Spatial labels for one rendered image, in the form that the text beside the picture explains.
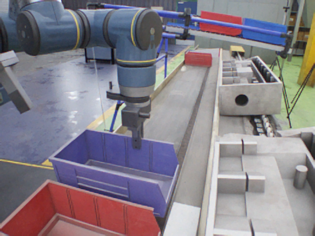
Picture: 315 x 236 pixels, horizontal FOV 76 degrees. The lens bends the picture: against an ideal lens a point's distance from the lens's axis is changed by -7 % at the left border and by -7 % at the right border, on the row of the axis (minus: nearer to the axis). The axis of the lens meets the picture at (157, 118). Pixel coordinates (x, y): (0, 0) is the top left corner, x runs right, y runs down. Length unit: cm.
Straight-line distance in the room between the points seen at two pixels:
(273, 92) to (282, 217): 94
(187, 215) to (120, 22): 52
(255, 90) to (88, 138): 99
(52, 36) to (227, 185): 57
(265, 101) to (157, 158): 88
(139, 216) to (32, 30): 51
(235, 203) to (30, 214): 53
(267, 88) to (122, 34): 101
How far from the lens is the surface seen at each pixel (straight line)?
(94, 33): 64
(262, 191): 62
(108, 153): 78
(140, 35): 54
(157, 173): 75
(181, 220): 60
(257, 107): 142
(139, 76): 57
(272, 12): 795
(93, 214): 67
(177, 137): 112
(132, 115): 59
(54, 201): 73
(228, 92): 137
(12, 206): 150
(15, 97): 43
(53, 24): 58
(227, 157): 75
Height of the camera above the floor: 132
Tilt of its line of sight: 26 degrees down
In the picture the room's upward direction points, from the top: 1 degrees clockwise
